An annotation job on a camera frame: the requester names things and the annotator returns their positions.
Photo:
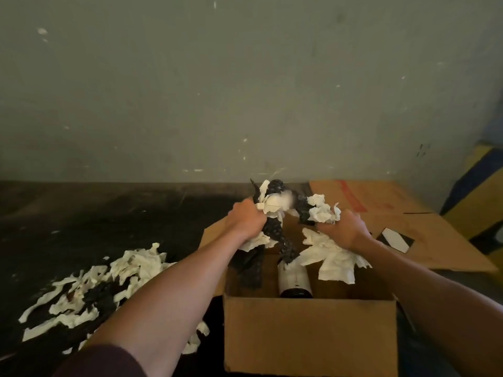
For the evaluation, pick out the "person's right hand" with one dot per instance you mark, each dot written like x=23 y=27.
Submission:
x=346 y=231

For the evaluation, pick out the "person's left hand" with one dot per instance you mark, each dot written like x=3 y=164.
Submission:
x=244 y=220

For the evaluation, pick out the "person's right thumb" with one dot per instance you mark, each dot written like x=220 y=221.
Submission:
x=329 y=228

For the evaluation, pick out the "black and white packing paper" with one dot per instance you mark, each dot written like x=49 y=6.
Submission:
x=283 y=227

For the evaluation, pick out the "person's left forearm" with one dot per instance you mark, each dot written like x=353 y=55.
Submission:
x=165 y=302

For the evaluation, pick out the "person's right forearm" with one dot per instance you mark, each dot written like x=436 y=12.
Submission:
x=428 y=302

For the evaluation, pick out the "dark glass bottle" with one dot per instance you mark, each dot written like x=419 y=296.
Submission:
x=294 y=280

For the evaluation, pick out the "black and white label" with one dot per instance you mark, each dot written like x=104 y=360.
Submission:
x=395 y=240

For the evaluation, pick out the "flattened brown cardboard sheet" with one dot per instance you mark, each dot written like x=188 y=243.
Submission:
x=412 y=223

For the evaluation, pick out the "open brown cardboard box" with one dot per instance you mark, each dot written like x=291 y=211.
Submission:
x=310 y=329

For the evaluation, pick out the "yellow and blue box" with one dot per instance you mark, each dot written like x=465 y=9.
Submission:
x=477 y=196

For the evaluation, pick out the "pile of shredded packing paper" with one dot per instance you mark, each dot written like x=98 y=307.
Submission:
x=94 y=298

